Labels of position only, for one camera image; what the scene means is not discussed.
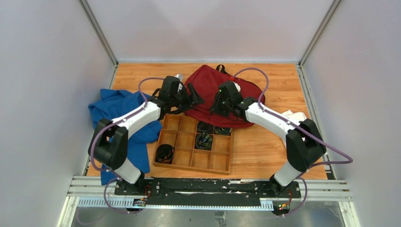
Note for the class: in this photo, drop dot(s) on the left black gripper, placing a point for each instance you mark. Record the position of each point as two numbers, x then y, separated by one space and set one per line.
188 97

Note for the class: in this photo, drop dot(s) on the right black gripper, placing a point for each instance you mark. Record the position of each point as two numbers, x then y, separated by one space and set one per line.
215 108

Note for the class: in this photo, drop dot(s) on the red backpack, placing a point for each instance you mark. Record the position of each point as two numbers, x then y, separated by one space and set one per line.
206 81

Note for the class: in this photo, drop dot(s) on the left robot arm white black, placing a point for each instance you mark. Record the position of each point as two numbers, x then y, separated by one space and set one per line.
109 144

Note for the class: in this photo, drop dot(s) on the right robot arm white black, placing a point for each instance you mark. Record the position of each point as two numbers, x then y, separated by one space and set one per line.
302 139

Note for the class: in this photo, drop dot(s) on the wooden compartment tray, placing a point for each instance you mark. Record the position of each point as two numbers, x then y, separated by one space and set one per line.
175 146

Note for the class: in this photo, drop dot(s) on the white paper towel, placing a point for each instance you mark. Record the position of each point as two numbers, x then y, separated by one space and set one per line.
296 116

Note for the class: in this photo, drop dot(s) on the blue cloth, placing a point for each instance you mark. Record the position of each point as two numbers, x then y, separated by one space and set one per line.
117 116

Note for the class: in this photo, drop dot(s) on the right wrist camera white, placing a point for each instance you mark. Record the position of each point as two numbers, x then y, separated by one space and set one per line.
237 86

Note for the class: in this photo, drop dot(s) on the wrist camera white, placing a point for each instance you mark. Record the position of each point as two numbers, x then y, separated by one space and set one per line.
237 86
180 77

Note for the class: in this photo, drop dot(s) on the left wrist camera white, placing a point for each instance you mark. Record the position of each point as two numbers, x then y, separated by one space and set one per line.
180 77

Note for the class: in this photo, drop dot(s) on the coiled cable tray middle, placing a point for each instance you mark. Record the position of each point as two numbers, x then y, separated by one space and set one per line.
203 141

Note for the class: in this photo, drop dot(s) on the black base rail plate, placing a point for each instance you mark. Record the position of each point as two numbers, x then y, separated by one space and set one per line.
207 192

